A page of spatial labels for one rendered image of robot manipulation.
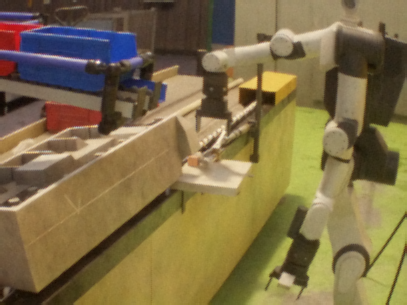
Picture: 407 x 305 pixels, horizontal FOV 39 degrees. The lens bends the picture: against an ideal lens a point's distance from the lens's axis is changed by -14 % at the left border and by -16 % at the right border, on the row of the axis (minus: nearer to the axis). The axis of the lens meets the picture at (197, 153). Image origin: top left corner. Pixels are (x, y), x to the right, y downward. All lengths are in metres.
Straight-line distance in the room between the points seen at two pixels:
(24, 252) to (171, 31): 10.62
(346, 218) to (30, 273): 1.08
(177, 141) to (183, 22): 9.62
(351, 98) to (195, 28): 10.02
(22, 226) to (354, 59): 0.95
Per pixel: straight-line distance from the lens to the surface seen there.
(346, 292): 2.04
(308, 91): 7.66
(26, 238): 1.30
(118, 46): 1.63
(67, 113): 2.82
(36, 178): 1.62
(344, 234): 2.01
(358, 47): 1.66
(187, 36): 11.72
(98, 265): 1.62
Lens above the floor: 1.46
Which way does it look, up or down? 16 degrees down
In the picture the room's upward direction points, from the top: 3 degrees clockwise
